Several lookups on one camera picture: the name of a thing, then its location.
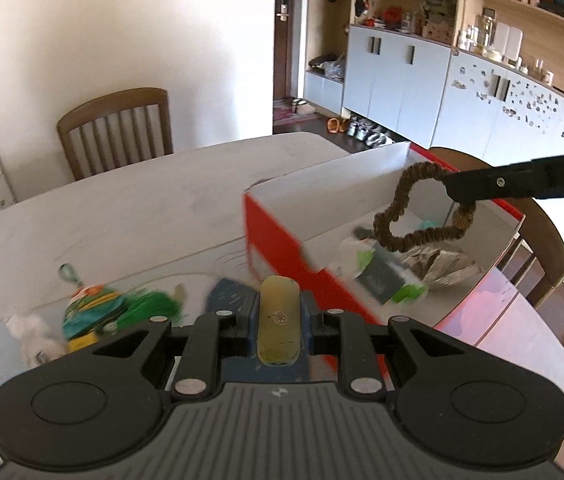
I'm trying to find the white green wrapper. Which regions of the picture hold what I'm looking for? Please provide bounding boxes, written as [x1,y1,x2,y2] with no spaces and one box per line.
[342,237,430,306]

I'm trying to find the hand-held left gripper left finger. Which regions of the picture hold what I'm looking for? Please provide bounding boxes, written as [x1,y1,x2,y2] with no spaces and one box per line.
[89,291,260,397]

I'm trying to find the wooden slat-back chair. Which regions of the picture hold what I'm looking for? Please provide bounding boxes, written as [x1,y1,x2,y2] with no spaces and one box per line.
[57,87,174,182]

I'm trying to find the grey plastic bag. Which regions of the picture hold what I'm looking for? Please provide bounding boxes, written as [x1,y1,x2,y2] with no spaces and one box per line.
[309,52,348,81]

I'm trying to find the brown hair scrunchie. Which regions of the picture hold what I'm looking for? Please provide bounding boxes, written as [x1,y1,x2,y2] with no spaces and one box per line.
[373,162,478,253]

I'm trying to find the white wooden wall cabinet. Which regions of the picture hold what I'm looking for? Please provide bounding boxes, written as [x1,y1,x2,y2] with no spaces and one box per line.
[304,0,564,171]

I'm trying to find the red cardboard box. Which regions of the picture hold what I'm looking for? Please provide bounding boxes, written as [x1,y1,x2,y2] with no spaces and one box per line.
[242,141,564,398]

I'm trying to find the white plastic bag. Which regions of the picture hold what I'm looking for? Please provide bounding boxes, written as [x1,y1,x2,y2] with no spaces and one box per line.
[6,312,65,368]

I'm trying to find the blue printed table mat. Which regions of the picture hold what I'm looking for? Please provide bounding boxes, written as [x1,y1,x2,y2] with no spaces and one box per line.
[0,270,263,480]

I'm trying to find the patterned door rug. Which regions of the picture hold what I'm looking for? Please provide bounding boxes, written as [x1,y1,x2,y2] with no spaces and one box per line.
[273,102,323,128]

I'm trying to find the dark grey packet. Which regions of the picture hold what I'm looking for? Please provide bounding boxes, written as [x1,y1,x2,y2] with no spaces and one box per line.
[359,257,403,303]

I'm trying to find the wooden round-back chair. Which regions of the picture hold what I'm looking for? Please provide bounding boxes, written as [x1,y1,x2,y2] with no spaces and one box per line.
[429,147,564,308]

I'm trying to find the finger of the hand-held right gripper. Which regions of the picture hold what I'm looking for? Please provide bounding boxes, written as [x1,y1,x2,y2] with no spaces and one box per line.
[443,157,548,207]

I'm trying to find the dark wooden door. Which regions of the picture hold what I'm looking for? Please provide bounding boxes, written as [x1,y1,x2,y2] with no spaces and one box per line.
[273,0,308,133]

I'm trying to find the small yellow box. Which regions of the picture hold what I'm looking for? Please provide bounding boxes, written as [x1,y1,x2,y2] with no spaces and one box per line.
[68,334,99,353]

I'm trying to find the row of shoes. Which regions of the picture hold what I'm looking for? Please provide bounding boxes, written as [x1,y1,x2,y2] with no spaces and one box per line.
[327,117,393,148]

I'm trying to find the silver foil wrapper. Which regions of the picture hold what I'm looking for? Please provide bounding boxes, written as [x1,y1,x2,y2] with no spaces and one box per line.
[402,247,483,288]

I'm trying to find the pale yellow oblong bar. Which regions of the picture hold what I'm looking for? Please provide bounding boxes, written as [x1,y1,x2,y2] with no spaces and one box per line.
[256,276,303,366]

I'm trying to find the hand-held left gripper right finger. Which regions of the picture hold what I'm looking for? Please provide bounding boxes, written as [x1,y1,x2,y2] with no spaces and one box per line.
[301,290,468,395]

